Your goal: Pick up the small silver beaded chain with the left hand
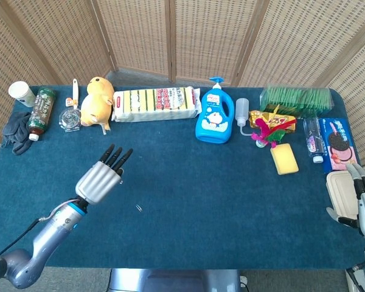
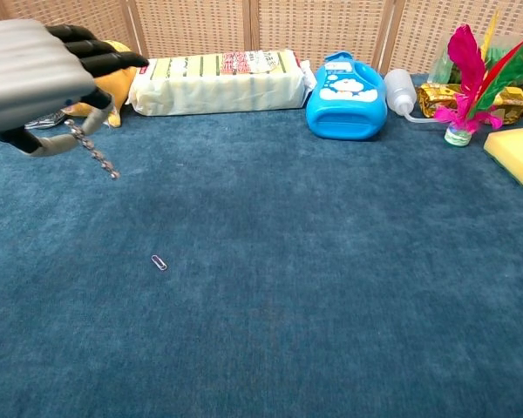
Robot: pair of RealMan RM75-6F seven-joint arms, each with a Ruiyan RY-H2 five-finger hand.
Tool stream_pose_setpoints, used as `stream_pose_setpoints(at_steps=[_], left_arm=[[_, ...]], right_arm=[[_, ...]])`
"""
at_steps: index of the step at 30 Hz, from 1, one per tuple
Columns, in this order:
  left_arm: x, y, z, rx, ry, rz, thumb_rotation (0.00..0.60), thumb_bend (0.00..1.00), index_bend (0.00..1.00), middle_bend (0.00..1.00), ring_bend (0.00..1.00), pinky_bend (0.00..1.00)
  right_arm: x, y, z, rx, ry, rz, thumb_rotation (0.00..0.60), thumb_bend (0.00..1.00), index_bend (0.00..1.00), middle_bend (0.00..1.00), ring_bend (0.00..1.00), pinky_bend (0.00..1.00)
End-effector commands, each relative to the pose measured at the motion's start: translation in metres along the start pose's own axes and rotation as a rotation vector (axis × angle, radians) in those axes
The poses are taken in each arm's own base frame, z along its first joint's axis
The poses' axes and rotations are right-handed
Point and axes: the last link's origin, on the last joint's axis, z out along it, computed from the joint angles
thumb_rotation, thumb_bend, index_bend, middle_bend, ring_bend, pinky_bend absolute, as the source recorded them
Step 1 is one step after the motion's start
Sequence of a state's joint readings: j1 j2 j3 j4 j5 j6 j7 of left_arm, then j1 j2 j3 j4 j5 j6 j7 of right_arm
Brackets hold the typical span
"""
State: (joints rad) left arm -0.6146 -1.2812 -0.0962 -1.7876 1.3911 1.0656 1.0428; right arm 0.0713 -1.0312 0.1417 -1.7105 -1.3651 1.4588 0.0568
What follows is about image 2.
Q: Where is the yellow cleaning sponge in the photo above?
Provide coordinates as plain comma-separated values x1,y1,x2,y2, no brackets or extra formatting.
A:
482,127,523,192

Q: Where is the blue detergent pump bottle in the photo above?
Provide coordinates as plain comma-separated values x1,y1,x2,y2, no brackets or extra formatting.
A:
305,51,388,141

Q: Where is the woven rattan folding screen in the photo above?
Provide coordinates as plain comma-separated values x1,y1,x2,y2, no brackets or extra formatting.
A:
0,0,523,75

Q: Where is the translucent squeeze wash bottle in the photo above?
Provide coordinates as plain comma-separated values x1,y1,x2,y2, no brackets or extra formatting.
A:
383,68,448,125

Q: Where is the packaged white-handled tea strainer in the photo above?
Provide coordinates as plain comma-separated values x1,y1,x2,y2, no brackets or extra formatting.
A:
24,111,66,131

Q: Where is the yellow plush toy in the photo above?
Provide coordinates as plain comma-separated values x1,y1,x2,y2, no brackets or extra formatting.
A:
63,39,139,128

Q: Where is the blue table cloth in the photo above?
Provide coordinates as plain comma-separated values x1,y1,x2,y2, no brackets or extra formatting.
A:
0,73,523,418

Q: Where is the clear box of green items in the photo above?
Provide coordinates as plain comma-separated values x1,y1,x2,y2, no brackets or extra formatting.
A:
429,34,523,86

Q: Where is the packaged yellow sponge multipack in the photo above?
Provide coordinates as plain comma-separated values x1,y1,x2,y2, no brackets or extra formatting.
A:
128,49,317,118

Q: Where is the silver metal chain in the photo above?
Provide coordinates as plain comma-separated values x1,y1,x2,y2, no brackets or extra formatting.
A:
64,119,121,180

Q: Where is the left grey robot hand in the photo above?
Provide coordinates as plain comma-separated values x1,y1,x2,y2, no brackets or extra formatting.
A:
0,17,150,158

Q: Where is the gold snack bag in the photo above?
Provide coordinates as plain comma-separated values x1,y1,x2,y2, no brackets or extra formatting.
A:
417,82,523,125

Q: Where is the colourful feather shuttlecock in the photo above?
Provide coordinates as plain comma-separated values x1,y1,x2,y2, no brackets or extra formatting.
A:
433,10,523,148

